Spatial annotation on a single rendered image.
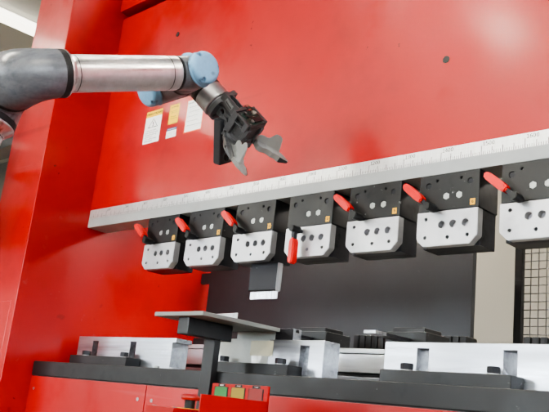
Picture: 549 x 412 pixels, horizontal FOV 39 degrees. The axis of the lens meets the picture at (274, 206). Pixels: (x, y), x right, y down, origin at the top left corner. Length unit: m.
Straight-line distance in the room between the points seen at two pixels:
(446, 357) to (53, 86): 0.95
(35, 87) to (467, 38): 0.96
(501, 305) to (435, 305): 2.21
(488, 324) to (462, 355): 2.90
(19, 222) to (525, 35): 1.72
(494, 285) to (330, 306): 2.12
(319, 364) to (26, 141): 1.43
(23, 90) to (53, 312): 1.27
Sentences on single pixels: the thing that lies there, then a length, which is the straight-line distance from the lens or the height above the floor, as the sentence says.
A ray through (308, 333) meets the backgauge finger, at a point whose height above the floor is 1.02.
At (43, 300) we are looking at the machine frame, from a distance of 2.67.
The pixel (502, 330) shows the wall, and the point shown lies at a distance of 4.52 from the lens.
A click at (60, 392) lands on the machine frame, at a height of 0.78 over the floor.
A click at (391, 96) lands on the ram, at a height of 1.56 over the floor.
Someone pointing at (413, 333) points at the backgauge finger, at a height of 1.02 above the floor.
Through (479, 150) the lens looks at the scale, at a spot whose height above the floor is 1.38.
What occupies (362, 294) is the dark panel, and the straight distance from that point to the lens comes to 2.51.
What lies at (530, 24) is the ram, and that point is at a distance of 1.81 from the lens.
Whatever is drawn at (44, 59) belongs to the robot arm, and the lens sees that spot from 1.55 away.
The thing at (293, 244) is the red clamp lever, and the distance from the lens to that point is 1.94.
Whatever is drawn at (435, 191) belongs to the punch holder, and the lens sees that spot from 1.77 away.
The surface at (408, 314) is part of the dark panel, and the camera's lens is 2.40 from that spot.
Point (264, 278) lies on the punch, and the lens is 2.09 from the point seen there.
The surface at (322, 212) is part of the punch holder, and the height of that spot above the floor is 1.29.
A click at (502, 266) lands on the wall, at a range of 4.59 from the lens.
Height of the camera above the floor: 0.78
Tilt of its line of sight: 15 degrees up
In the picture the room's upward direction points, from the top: 6 degrees clockwise
